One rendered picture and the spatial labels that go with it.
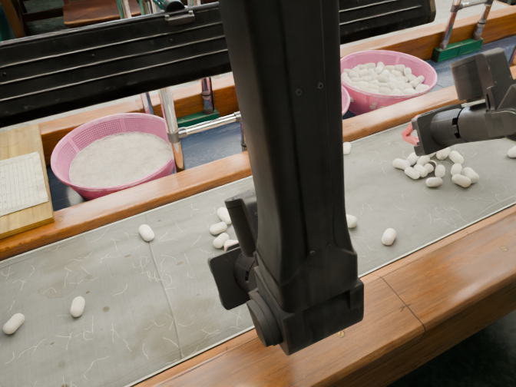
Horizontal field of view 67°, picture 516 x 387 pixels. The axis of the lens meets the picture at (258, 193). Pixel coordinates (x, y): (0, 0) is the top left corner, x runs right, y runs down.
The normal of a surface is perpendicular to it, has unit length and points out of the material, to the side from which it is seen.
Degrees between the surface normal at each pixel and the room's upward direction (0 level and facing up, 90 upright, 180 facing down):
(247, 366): 0
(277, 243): 88
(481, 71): 91
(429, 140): 51
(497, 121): 91
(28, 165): 0
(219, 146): 0
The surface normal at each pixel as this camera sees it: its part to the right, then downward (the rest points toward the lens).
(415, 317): -0.02, -0.73
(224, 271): 0.33, -0.01
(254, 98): -0.90, 0.36
